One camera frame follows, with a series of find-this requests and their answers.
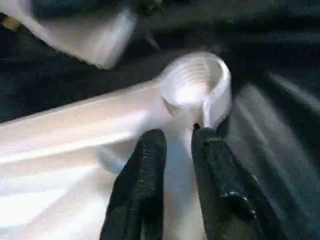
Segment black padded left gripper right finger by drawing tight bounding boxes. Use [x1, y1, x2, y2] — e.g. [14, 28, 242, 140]
[190, 125, 284, 240]

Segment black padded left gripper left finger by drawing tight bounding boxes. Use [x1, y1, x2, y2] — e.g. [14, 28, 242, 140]
[99, 128, 168, 240]

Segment white plastic table top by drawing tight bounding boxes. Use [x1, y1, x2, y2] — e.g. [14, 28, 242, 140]
[0, 50, 234, 240]

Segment white plastic table leg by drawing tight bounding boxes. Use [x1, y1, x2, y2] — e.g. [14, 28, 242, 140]
[0, 0, 139, 71]

